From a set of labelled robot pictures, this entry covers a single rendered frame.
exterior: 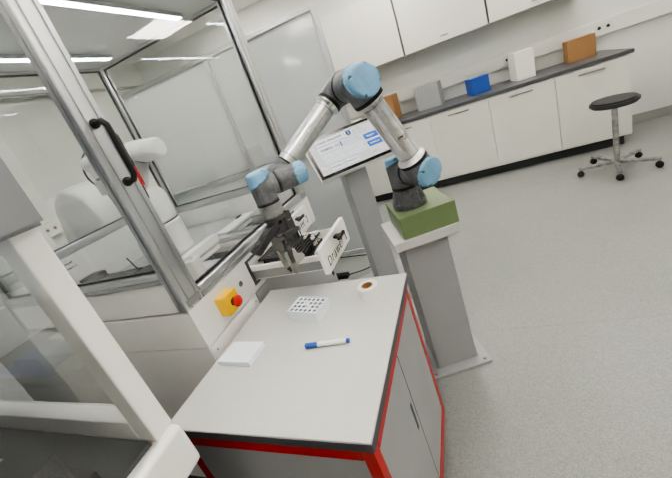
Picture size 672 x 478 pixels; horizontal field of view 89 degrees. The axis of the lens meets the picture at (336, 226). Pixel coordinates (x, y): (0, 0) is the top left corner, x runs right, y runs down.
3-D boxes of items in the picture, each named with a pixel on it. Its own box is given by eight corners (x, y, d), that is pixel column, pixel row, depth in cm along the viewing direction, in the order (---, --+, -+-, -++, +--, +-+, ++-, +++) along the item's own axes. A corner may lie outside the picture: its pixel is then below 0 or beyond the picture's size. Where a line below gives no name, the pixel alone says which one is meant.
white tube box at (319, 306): (331, 305, 117) (327, 296, 116) (319, 322, 111) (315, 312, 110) (303, 304, 124) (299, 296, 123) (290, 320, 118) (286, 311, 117)
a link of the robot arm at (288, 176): (293, 158, 119) (264, 170, 116) (304, 158, 109) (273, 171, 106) (301, 179, 122) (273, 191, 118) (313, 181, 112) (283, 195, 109)
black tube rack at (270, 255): (324, 244, 149) (319, 231, 146) (310, 266, 134) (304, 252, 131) (281, 252, 157) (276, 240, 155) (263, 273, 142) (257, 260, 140)
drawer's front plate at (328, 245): (350, 238, 150) (342, 216, 147) (330, 275, 125) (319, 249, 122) (346, 239, 151) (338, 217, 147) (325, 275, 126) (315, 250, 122)
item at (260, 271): (344, 238, 149) (339, 225, 147) (325, 270, 127) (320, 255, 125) (268, 252, 165) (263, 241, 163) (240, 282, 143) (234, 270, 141)
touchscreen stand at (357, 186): (436, 284, 240) (397, 143, 206) (380, 313, 231) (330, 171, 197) (400, 261, 286) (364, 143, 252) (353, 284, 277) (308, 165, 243)
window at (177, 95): (295, 194, 186) (218, -1, 154) (194, 285, 113) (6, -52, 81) (294, 194, 186) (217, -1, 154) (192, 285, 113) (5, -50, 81)
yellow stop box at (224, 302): (244, 303, 123) (236, 286, 121) (233, 316, 117) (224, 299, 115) (233, 304, 125) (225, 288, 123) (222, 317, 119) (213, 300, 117)
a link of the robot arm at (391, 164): (406, 177, 156) (398, 148, 152) (426, 179, 145) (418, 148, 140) (385, 188, 153) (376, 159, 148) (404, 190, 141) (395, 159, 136)
